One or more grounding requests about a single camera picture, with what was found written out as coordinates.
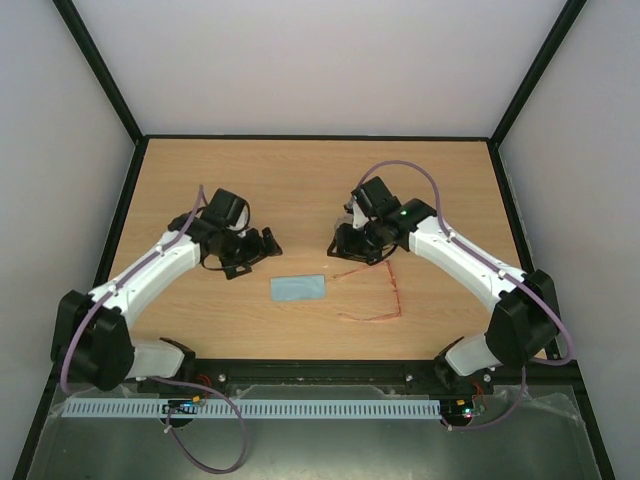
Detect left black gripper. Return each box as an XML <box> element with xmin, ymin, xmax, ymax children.
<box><xmin>219</xmin><ymin>226</ymin><xmax>283</xmax><ymax>279</ymax></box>

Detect blue cleaning cloth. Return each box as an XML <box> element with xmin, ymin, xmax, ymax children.
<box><xmin>270</xmin><ymin>274</ymin><xmax>326</xmax><ymax>302</ymax></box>

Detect red thin frame sunglasses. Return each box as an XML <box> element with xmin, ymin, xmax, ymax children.
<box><xmin>328</xmin><ymin>260</ymin><xmax>402</xmax><ymax>322</ymax></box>

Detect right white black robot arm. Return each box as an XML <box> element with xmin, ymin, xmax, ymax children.
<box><xmin>327</xmin><ymin>177</ymin><xmax>560</xmax><ymax>392</ymax></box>

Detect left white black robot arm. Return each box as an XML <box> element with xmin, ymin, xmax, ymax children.
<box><xmin>51</xmin><ymin>188</ymin><xmax>282</xmax><ymax>393</ymax></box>

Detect left circuit board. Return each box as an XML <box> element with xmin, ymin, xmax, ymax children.
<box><xmin>160</xmin><ymin>396</ymin><xmax>207</xmax><ymax>415</ymax></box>

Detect circuit board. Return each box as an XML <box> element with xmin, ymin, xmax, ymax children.
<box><xmin>440</xmin><ymin>394</ymin><xmax>488</xmax><ymax>419</ymax></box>
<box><xmin>160</xmin><ymin>396</ymin><xmax>207</xmax><ymax>415</ymax></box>

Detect right circuit board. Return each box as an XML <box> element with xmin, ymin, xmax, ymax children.
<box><xmin>440</xmin><ymin>394</ymin><xmax>488</xmax><ymax>419</ymax></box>

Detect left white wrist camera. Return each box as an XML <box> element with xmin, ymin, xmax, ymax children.
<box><xmin>231</xmin><ymin>203</ymin><xmax>251</xmax><ymax>236</ymax></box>

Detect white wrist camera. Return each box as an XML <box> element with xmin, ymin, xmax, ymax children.
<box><xmin>231</xmin><ymin>203</ymin><xmax>251</xmax><ymax>236</ymax></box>
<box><xmin>343</xmin><ymin>197</ymin><xmax>369</xmax><ymax>230</ymax></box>

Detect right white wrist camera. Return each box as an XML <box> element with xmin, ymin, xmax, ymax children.
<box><xmin>343</xmin><ymin>197</ymin><xmax>369</xmax><ymax>230</ymax></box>

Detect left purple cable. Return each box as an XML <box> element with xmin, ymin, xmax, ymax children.
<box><xmin>59</xmin><ymin>183</ymin><xmax>246</xmax><ymax>474</ymax></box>

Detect purple cable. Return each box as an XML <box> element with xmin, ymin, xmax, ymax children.
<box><xmin>59</xmin><ymin>183</ymin><xmax>246</xmax><ymax>474</ymax></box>
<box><xmin>357</xmin><ymin>159</ymin><xmax>576</xmax><ymax>431</ymax></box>

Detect black aluminium frame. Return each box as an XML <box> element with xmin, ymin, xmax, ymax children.
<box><xmin>9</xmin><ymin>0</ymin><xmax>617</xmax><ymax>480</ymax></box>

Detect light blue slotted cable duct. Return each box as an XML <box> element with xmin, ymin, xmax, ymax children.
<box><xmin>61</xmin><ymin>398</ymin><xmax>441</xmax><ymax>420</ymax></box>

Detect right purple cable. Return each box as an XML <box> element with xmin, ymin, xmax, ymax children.
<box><xmin>357</xmin><ymin>159</ymin><xmax>576</xmax><ymax>431</ymax></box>

